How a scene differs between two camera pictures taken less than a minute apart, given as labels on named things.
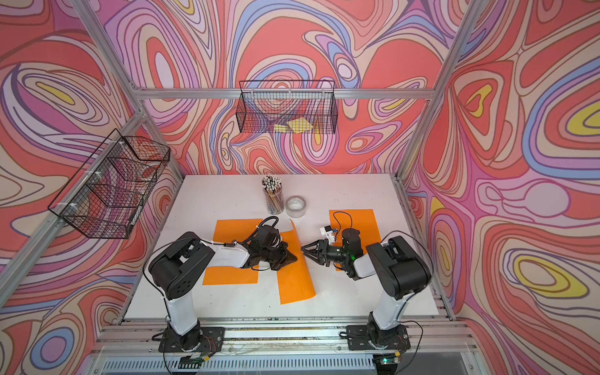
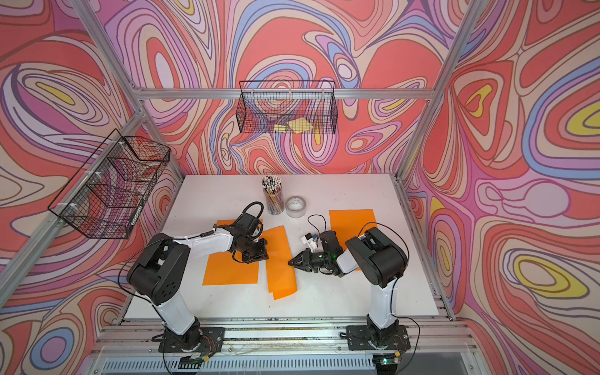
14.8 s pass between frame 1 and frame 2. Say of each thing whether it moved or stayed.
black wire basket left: stayed
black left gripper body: moved
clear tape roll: stayed
